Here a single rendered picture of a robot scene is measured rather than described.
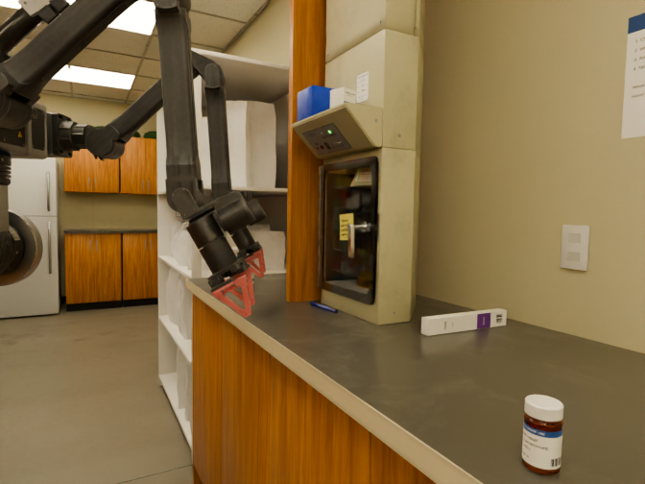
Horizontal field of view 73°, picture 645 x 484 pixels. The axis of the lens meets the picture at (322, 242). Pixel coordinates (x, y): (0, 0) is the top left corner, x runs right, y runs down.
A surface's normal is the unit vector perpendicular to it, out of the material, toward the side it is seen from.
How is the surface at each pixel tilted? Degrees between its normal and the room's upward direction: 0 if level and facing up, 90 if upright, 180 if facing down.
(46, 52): 92
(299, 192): 90
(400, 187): 90
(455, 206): 90
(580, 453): 0
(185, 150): 82
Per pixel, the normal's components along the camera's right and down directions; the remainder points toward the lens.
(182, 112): 0.14, 0.07
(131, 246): 0.48, 0.07
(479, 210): -0.88, 0.02
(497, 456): 0.02, -1.00
